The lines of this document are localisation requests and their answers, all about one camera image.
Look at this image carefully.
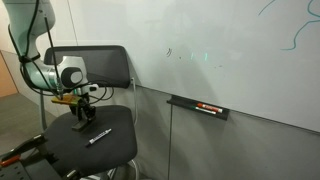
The black clamp with orange handle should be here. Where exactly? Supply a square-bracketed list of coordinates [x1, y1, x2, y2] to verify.
[0, 133, 81, 180]

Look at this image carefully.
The black whiteboard eraser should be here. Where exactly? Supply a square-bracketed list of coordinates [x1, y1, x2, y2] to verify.
[72, 120, 90, 132]

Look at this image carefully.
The black marker tray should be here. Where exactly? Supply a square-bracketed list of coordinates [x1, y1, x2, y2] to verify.
[168, 95, 229, 120]

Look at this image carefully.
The wall whiteboard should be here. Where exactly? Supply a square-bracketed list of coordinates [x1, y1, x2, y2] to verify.
[0, 0, 320, 133]

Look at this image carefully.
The green whiteboard marker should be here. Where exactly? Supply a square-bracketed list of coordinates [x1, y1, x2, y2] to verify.
[191, 106, 216, 115]

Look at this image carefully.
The black and white marker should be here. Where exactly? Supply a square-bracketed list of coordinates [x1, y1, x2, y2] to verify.
[85, 129, 112, 147]

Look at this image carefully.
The red whiteboard marker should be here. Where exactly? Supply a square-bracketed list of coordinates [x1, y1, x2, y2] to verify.
[197, 103, 223, 113]

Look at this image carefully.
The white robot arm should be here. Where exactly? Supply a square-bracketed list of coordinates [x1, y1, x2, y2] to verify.
[2, 0, 95, 122]

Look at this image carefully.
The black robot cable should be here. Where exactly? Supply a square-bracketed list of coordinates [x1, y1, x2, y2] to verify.
[7, 0, 115, 104]

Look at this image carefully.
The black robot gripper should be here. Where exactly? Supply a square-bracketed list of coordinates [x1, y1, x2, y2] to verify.
[69, 96, 96, 124]

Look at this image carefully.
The black mesh office chair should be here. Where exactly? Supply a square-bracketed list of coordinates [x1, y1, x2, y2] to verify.
[44, 45, 137, 177]

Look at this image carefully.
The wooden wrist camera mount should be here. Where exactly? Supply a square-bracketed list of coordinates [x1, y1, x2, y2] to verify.
[51, 94, 80, 106]

